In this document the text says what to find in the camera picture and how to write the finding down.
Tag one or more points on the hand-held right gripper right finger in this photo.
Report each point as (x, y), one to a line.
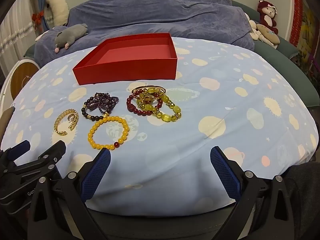
(225, 172)

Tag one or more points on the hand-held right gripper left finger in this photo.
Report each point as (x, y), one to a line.
(96, 172)

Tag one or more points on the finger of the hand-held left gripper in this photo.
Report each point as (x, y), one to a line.
(47, 156)
(16, 148)

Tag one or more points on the thin pink bangle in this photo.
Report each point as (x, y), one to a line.
(136, 89)

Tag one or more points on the red cardboard box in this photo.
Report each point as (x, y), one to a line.
(125, 67)

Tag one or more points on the light blue printed sheet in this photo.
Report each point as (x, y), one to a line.
(200, 142)

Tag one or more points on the round white wooden table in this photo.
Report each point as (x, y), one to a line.
(23, 72)

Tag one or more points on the dark cloth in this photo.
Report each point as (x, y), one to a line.
(305, 192)

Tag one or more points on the white curtain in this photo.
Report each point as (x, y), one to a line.
(15, 30)

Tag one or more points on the grey mole plush toy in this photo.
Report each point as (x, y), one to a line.
(67, 36)

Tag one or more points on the green sofa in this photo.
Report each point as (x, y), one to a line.
(287, 62)

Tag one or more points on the red bow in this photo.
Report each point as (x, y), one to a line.
(37, 17)

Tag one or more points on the potted plant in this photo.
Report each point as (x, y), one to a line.
(308, 67)

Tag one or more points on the cookie plush pillow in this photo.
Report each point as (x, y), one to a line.
(268, 36)

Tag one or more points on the small white plush toy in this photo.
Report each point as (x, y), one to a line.
(253, 31)

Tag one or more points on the red monkey plush toy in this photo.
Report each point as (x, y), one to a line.
(265, 21)

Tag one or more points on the blue-grey velvet blanket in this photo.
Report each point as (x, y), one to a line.
(150, 12)

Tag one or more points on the red wall hanging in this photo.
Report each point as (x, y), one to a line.
(297, 17)

